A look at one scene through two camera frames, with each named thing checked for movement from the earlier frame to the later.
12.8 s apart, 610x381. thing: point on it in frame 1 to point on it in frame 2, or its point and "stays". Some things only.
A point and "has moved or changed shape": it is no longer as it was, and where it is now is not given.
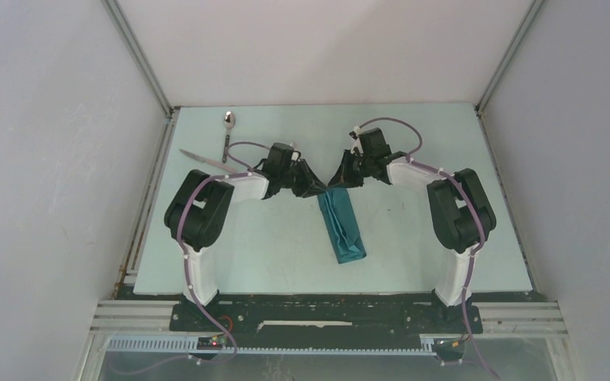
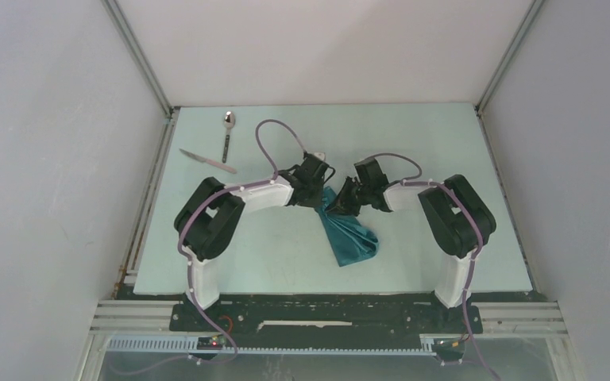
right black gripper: [345, 178] to [342, 203]
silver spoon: [229, 122] stays
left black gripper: [305, 190] to [316, 201]
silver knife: [210, 162] stays
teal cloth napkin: [337, 209] has moved or changed shape
